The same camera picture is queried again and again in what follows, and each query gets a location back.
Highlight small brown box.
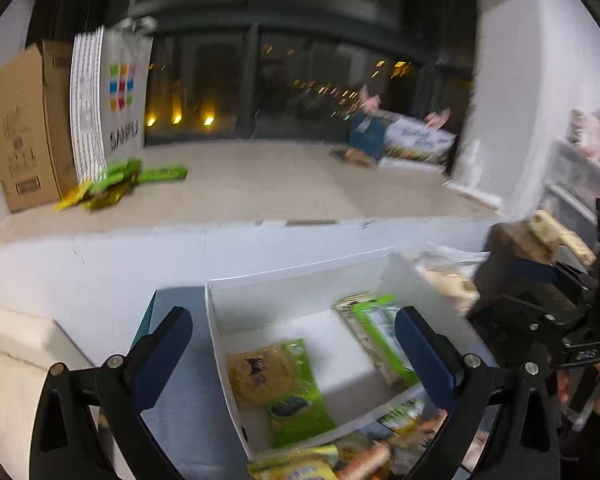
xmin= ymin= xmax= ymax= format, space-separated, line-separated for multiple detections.
xmin=475 ymin=222 xmax=556 ymax=311

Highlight white shopping bag colourful squares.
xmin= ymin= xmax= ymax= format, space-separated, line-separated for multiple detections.
xmin=70 ymin=25 xmax=153 ymax=183

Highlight green cookie snack packet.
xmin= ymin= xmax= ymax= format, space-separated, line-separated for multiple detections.
xmin=227 ymin=338 xmax=337 ymax=448

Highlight green white snack packet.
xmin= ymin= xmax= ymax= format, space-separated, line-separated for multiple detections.
xmin=332 ymin=291 xmax=423 ymax=390

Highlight white plastic snack bag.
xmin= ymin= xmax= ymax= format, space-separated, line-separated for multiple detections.
xmin=415 ymin=245 xmax=481 ymax=313

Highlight orange sausage snack packet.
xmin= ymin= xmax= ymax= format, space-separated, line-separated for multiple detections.
xmin=337 ymin=440 xmax=396 ymax=480

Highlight white shelf unit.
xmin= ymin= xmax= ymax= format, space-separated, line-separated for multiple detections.
xmin=545 ymin=140 xmax=600 ymax=226

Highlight green yellow snack packet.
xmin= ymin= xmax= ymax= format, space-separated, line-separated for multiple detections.
xmin=380 ymin=400 xmax=446 ymax=461

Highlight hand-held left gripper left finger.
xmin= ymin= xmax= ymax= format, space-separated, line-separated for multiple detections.
xmin=30 ymin=306 xmax=193 ymax=480

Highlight pink packets on shelf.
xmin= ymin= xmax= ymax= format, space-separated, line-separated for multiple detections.
xmin=570 ymin=95 xmax=600 ymax=161

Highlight brown cardboard box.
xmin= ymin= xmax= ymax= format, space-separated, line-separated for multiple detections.
xmin=0 ymin=40 xmax=81 ymax=213

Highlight bright green snack packet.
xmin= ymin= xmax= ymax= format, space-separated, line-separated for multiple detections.
xmin=92 ymin=159 xmax=143 ymax=193

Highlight long green snack bar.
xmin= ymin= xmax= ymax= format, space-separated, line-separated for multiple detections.
xmin=137 ymin=166 xmax=188 ymax=183

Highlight small yellow snack packet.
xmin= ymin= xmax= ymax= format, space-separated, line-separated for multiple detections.
xmin=55 ymin=182 xmax=93 ymax=212

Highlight blue white printed carton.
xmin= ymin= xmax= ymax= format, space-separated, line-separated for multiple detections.
xmin=349 ymin=110 xmax=458 ymax=166

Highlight white rolled paper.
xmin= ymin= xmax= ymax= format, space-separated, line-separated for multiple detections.
xmin=442 ymin=177 xmax=503 ymax=211

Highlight cream snack packet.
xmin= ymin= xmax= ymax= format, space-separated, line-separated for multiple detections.
xmin=527 ymin=211 xmax=597 ymax=267

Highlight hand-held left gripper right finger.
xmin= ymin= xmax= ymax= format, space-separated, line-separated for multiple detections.
xmin=394 ymin=306 xmax=563 ymax=480

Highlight white storage box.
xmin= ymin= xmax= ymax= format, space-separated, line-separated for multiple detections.
xmin=205 ymin=247 xmax=496 ymax=461

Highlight black window frame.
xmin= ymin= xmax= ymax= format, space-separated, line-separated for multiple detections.
xmin=30 ymin=0 xmax=481 ymax=146

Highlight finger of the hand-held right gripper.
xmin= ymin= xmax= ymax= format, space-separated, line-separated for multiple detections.
xmin=467 ymin=294 xmax=587 ymax=335
xmin=510 ymin=258 xmax=599 ymax=302

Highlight brown snack wrapper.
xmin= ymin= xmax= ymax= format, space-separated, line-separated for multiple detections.
xmin=330 ymin=146 xmax=378 ymax=167

